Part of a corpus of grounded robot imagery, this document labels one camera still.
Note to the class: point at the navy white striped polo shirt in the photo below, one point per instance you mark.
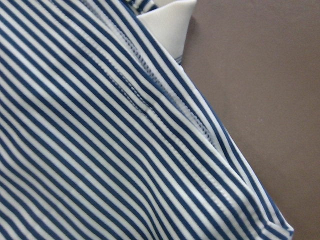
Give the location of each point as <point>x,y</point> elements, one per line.
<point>103,136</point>

